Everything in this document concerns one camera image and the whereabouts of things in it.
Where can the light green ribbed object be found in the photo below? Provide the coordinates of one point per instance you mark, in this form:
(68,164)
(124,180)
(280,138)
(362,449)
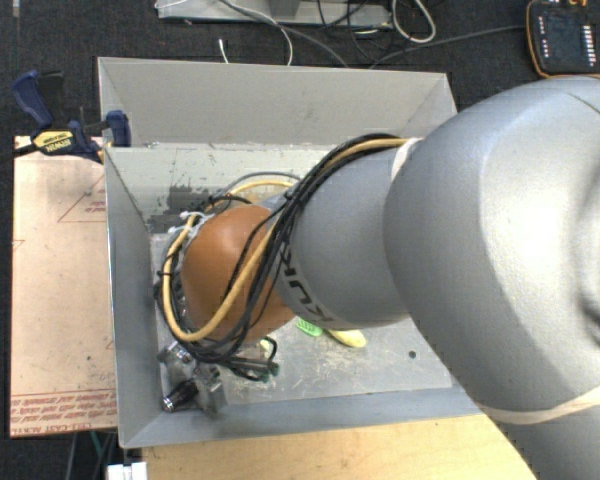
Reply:
(309,327)

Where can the yellow toy banana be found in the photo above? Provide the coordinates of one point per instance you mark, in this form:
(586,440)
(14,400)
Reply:
(349,338)

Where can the brown cardboard board, red print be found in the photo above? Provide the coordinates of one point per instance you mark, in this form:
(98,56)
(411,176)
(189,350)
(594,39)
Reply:
(60,288)

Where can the grey metal bin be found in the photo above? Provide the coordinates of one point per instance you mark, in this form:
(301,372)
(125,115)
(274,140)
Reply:
(260,103)

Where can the black cylinder on white bracket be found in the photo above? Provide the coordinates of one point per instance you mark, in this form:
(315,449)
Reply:
(180,394)

